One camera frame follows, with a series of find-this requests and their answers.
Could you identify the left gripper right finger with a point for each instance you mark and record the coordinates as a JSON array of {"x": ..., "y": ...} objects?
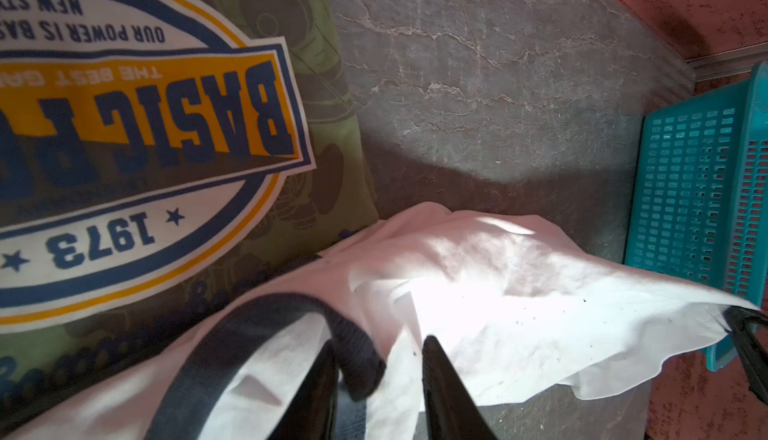
[{"x": 450, "y": 410}]

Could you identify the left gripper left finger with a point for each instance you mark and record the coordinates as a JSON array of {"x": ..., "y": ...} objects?
[{"x": 311, "y": 413}]

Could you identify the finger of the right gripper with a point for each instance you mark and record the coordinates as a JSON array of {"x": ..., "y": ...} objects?
[{"x": 752, "y": 354}]

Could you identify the teal plastic basket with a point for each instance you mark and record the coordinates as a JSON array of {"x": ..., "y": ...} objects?
[{"x": 699, "y": 217}]

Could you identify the white grey-trimmed tank top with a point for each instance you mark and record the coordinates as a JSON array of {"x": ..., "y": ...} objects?
[{"x": 516, "y": 305}]

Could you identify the olive green tank top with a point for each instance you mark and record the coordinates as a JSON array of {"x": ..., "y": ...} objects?
[{"x": 159, "y": 158}]

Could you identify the right aluminium corner post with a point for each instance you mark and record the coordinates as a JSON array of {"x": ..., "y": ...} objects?
[{"x": 729, "y": 63}]

